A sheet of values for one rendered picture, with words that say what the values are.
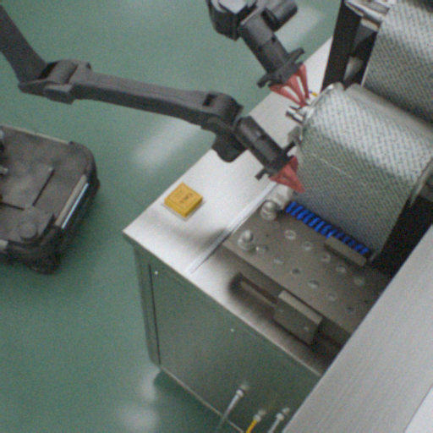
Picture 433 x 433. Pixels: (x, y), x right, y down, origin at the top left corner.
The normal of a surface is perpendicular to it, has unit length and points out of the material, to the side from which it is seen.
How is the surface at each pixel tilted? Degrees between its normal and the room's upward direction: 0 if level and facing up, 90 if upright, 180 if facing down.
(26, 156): 0
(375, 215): 91
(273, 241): 0
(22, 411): 0
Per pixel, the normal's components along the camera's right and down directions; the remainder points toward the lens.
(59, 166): 0.04, -0.56
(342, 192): -0.62, 0.64
